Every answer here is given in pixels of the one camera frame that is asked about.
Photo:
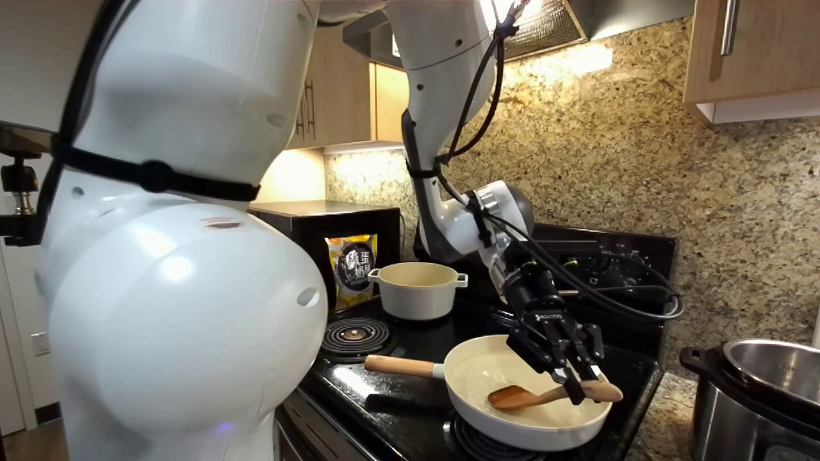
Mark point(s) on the stainless steel pressure cooker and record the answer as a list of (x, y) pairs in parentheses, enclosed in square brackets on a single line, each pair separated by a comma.
[(752, 399)]

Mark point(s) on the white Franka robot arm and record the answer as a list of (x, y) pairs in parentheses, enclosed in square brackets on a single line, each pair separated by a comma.
[(181, 323)]

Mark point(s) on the steel range hood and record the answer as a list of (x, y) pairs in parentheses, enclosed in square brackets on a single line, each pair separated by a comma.
[(598, 20)]

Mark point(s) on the wooden spoon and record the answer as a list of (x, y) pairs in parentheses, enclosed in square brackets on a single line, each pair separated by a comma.
[(521, 396)]

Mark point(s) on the black microwave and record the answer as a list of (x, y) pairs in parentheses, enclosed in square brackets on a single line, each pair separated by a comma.
[(289, 238)]

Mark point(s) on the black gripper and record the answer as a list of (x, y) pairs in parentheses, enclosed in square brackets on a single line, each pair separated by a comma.
[(546, 329)]

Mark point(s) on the black electric stove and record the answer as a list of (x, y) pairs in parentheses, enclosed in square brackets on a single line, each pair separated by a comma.
[(400, 411)]

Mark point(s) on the wooden wall cabinet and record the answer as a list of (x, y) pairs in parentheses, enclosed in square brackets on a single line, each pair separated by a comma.
[(342, 93), (770, 52)]

